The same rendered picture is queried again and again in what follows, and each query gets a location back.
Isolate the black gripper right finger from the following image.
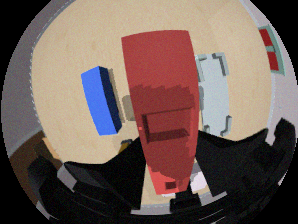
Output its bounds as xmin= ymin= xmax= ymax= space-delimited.
xmin=194 ymin=128 xmax=269 ymax=197

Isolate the yellow block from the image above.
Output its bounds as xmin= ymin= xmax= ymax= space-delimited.
xmin=118 ymin=143 xmax=129 ymax=153

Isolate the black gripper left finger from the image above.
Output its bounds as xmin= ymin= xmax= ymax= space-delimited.
xmin=64 ymin=137 xmax=146 ymax=210

